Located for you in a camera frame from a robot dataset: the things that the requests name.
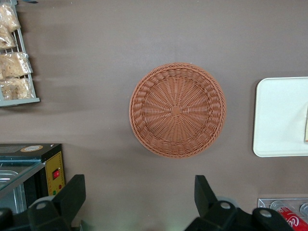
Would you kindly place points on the steel pan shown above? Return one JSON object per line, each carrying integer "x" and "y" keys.
{"x": 12, "y": 195}

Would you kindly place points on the cream plastic tray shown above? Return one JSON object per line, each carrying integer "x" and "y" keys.
{"x": 276, "y": 120}

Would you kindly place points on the black food warmer cabinet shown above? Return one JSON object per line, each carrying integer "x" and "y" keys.
{"x": 53, "y": 163}

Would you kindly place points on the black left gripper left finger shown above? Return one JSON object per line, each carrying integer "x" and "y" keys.
{"x": 62, "y": 209}

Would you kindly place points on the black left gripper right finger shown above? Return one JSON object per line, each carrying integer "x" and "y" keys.
{"x": 216, "y": 216}

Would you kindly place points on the brown round wicker basket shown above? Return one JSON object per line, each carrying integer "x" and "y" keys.
{"x": 178, "y": 110}

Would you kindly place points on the clear bag of snacks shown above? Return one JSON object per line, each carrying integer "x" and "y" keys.
{"x": 14, "y": 65}
{"x": 16, "y": 89}
{"x": 6, "y": 38}
{"x": 8, "y": 16}

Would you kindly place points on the triangle sandwich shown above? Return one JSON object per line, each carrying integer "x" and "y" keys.
{"x": 305, "y": 125}

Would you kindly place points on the clear acrylic can holder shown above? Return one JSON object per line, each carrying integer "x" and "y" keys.
{"x": 263, "y": 203}

